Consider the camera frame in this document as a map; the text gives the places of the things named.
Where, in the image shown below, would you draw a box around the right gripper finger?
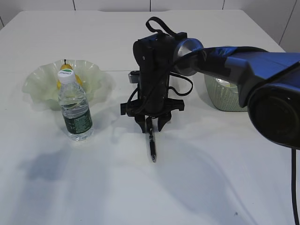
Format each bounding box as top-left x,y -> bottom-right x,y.
157,112 -> 172,131
134,115 -> 146,133

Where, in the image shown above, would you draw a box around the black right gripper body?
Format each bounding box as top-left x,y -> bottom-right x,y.
120,32 -> 187,118

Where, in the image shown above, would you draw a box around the black pen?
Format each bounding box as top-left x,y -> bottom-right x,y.
146,117 -> 157,163

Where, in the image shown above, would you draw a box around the clear plastic water bottle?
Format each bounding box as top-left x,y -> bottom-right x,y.
58,69 -> 93,141

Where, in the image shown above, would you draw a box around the yellow pear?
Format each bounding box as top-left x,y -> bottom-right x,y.
57,60 -> 83,90

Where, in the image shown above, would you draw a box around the yellow white waste paper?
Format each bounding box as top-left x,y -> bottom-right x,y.
216,78 -> 236,88

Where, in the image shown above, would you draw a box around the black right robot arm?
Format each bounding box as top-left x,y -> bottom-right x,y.
120,32 -> 300,149

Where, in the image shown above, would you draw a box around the green plastic woven basket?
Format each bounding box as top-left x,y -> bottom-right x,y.
204,75 -> 248,112

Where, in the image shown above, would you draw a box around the green wavy glass plate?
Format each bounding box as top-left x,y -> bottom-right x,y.
22,60 -> 115,111

